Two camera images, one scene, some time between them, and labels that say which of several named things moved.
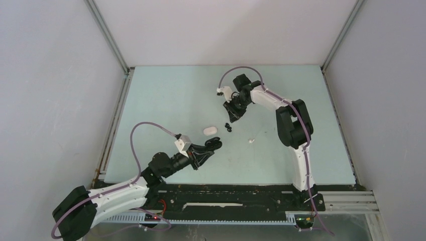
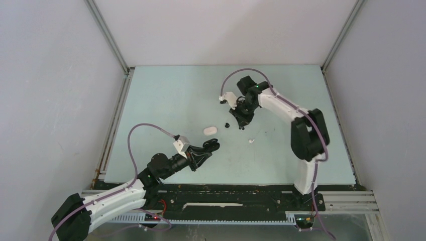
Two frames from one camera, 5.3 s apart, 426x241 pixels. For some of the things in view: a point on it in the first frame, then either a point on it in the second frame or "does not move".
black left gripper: x=198 y=154 does not move
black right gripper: x=234 y=114 -> x=242 y=120
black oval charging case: x=214 y=143 does not move
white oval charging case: x=210 y=130 does not move
